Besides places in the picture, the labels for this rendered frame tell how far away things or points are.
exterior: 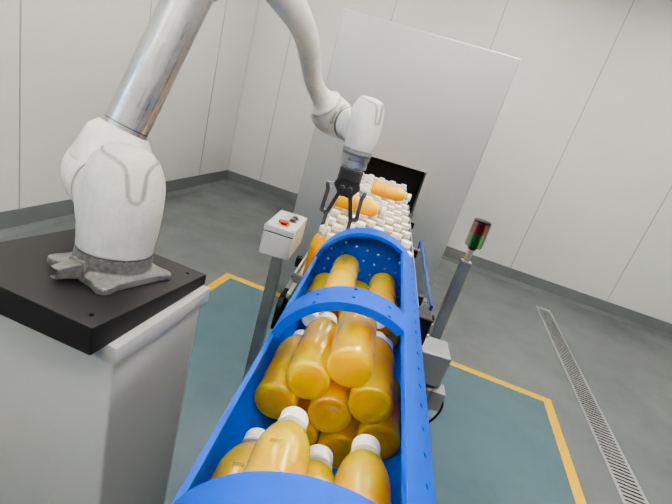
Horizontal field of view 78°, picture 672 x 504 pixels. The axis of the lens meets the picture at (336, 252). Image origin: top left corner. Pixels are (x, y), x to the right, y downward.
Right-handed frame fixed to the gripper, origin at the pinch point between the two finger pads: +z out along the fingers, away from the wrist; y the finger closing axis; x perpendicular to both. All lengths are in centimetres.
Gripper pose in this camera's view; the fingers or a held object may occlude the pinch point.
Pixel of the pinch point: (335, 228)
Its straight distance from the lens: 137.2
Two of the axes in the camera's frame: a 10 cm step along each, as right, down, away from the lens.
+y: 9.5, 3.0, -0.5
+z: -2.7, 9.0, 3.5
